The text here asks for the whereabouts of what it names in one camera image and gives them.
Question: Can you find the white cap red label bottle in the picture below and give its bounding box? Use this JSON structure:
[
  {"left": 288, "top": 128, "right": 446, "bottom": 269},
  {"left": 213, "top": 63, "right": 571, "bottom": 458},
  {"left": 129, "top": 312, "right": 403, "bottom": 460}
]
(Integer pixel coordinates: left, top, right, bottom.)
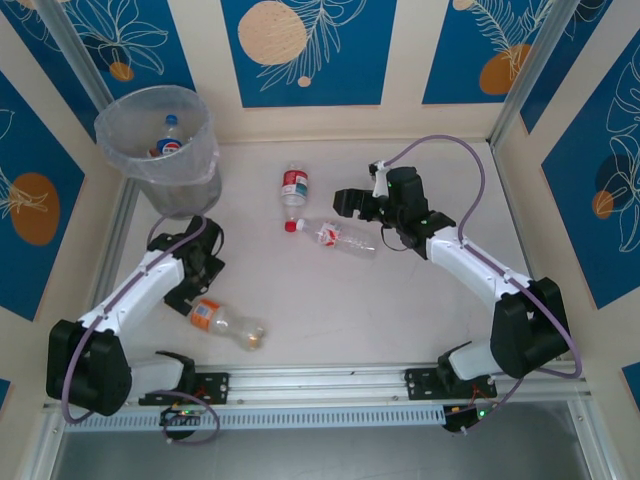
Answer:
[{"left": 294, "top": 217, "right": 378, "bottom": 261}]

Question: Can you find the orange label plastic bottle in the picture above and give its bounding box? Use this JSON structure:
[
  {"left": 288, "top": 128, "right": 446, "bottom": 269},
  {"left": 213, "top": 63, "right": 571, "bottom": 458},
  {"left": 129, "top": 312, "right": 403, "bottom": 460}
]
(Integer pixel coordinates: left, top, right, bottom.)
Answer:
[{"left": 188, "top": 298, "right": 267, "bottom": 354}]

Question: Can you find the red cap plastic bottle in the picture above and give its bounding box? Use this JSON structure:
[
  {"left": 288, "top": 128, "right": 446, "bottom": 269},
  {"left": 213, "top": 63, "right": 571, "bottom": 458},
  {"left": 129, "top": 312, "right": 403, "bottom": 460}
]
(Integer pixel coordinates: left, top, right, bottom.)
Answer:
[{"left": 278, "top": 160, "right": 311, "bottom": 235}]

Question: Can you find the blue label plastic bottle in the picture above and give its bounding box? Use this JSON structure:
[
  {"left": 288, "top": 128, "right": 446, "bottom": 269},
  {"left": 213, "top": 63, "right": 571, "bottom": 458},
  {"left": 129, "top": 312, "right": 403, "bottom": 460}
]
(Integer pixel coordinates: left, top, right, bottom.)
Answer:
[{"left": 155, "top": 114, "right": 194, "bottom": 157}]

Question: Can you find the grey round waste bin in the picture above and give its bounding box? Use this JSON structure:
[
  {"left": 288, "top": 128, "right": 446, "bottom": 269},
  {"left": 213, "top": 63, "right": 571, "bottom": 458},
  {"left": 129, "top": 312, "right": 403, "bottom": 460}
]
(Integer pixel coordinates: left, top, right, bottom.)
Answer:
[{"left": 93, "top": 84, "right": 222, "bottom": 220}]

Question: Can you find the small circuit board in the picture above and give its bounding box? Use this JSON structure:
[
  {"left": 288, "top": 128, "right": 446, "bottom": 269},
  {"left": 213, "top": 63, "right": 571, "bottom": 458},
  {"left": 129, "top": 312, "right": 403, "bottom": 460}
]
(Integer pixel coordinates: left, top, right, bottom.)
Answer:
[
  {"left": 158, "top": 405, "right": 206, "bottom": 429},
  {"left": 443, "top": 403, "right": 504, "bottom": 435}
]

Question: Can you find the grey metal panel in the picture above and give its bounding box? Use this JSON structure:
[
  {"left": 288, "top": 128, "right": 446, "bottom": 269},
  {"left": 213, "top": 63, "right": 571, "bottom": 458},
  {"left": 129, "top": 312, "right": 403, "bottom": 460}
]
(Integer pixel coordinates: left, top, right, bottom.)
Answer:
[{"left": 49, "top": 428, "right": 596, "bottom": 480}]

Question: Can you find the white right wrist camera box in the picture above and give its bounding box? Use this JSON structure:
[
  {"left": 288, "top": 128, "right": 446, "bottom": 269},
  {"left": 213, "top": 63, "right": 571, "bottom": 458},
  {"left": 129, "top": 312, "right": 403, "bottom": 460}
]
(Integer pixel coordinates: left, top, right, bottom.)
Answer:
[{"left": 368, "top": 160, "right": 391, "bottom": 199}]

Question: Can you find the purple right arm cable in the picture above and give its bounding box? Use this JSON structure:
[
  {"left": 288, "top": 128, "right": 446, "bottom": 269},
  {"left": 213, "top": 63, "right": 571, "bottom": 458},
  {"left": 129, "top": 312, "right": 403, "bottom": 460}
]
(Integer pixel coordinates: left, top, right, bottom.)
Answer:
[{"left": 377, "top": 133, "right": 584, "bottom": 436}]

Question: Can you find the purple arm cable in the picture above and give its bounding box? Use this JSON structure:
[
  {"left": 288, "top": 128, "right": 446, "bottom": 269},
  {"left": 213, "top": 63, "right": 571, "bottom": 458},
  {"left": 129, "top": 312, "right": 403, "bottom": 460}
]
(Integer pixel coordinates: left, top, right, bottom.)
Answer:
[
  {"left": 59, "top": 213, "right": 220, "bottom": 445},
  {"left": 377, "top": 133, "right": 584, "bottom": 436}
]

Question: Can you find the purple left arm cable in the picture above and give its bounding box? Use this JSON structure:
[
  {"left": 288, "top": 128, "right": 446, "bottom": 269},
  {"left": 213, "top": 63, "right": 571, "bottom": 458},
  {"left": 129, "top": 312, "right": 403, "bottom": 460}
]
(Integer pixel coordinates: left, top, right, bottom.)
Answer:
[{"left": 59, "top": 213, "right": 220, "bottom": 445}]

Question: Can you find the blue floral wall panel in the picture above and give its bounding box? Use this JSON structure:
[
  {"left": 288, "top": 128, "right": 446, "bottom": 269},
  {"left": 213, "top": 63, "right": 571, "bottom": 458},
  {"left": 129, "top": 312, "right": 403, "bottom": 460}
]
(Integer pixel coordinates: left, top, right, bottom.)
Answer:
[
  {"left": 541, "top": 47, "right": 640, "bottom": 311},
  {"left": 422, "top": 0, "right": 554, "bottom": 106},
  {"left": 54, "top": 0, "right": 197, "bottom": 96},
  {"left": 519, "top": 0, "right": 617, "bottom": 135},
  {"left": 0, "top": 0, "right": 101, "bottom": 126},
  {"left": 0, "top": 69, "right": 87, "bottom": 322},
  {"left": 221, "top": 0, "right": 399, "bottom": 109}
]

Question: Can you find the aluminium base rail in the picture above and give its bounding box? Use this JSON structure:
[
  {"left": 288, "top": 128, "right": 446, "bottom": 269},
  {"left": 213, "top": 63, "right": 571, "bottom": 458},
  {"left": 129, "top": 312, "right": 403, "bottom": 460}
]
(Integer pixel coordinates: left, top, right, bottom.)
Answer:
[{"left": 43, "top": 360, "right": 594, "bottom": 410}]

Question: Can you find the grey slotted cable duct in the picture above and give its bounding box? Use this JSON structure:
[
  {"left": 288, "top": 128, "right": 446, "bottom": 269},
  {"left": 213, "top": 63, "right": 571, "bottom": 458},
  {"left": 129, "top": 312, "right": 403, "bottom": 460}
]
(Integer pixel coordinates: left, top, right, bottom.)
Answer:
[{"left": 63, "top": 404, "right": 447, "bottom": 432}]

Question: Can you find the aluminium frame post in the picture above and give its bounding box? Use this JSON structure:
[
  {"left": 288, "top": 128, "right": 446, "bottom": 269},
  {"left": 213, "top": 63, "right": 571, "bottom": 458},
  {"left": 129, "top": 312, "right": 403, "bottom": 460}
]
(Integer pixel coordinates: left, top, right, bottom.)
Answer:
[
  {"left": 489, "top": 0, "right": 571, "bottom": 147},
  {"left": 37, "top": 0, "right": 116, "bottom": 106}
]

